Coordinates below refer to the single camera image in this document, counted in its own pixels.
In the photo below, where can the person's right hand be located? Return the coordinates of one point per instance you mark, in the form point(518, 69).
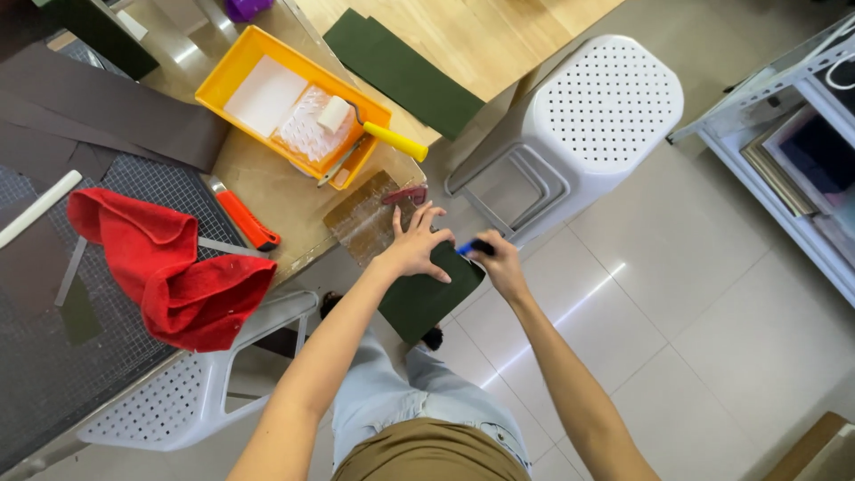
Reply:
point(502, 267)

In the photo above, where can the person's left hand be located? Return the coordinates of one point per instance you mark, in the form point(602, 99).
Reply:
point(413, 250)

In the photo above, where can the person's right fingers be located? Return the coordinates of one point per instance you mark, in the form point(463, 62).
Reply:
point(482, 259)

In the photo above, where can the blue and black hand tool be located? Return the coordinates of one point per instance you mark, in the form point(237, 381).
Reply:
point(475, 247)

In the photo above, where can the black shoe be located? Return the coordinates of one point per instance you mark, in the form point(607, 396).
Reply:
point(433, 339)
point(329, 304)

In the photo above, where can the brown board under clear film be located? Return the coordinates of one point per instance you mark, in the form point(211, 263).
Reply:
point(364, 217)

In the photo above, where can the light blue jeans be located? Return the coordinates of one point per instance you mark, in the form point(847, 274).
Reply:
point(374, 394)

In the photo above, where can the white perforated plastic stool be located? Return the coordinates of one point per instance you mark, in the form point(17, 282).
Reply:
point(588, 113)

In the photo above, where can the olive brown shirt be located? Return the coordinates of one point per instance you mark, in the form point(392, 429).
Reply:
point(427, 454)

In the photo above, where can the long dark green felt sheet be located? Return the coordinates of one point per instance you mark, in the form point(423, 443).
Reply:
point(401, 70)

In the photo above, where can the orange utility knife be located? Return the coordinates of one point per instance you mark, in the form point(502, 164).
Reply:
point(246, 219)

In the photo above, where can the metal ruler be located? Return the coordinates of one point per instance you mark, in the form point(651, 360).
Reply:
point(224, 246)

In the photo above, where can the yellow paint tray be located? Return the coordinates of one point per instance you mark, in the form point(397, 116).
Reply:
point(247, 73)

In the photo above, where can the red towel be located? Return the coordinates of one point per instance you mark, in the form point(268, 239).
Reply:
point(167, 274)

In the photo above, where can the white metal shelf with frames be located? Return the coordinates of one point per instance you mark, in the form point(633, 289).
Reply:
point(788, 153)

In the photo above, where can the purple plastic container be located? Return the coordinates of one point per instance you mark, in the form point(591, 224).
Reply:
point(246, 8)

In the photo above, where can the white perforated plastic chair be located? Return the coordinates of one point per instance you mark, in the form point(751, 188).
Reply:
point(167, 401)

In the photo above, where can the large dark brown sheet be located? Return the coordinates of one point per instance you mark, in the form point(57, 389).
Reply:
point(120, 110)

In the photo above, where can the tiny dark green felt scrap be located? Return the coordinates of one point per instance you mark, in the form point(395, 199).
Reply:
point(80, 314)

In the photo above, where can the dark green box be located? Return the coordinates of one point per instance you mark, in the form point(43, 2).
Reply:
point(100, 37)

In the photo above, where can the white rod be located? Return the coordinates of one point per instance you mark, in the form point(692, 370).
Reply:
point(37, 208)

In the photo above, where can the grey grid cutting mat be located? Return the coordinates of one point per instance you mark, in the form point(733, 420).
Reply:
point(47, 374)

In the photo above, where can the small dark brown sheet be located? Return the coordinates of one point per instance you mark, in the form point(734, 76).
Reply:
point(40, 153)

